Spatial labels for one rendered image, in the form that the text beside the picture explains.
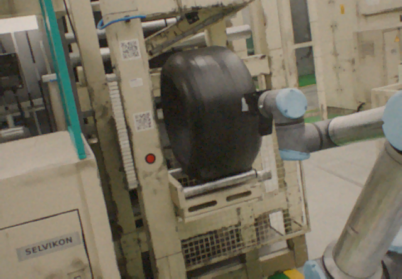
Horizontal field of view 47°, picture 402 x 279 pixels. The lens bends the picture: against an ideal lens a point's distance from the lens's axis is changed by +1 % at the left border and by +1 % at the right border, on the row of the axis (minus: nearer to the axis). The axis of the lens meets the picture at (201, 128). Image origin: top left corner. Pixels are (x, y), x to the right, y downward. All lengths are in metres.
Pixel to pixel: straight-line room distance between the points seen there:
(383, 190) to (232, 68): 0.97
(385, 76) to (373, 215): 5.27
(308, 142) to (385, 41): 4.93
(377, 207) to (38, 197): 0.78
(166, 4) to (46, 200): 1.24
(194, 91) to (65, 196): 0.76
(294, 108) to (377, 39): 4.97
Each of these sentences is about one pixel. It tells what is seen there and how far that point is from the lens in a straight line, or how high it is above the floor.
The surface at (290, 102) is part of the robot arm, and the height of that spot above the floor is 1.29.
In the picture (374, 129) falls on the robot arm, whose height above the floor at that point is 1.22.
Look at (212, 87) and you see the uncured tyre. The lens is 1.76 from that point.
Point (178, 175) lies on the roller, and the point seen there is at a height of 0.90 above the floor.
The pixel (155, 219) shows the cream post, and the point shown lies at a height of 0.80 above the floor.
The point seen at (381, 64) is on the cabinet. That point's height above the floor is 0.80.
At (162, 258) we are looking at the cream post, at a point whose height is 0.62.
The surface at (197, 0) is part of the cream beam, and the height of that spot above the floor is 1.68.
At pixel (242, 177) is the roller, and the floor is 0.90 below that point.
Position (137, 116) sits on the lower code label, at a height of 1.24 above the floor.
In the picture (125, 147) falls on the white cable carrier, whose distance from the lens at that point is 1.89.
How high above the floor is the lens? 1.52
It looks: 11 degrees down
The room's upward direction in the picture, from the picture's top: 9 degrees counter-clockwise
